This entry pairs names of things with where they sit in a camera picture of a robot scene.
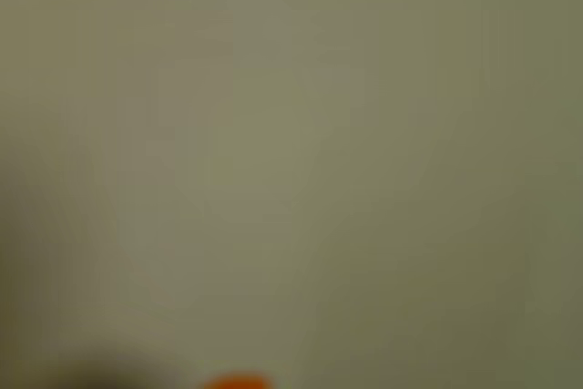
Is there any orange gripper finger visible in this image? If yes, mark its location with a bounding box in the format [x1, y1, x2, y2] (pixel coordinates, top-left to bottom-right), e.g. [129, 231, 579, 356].
[199, 372, 275, 389]

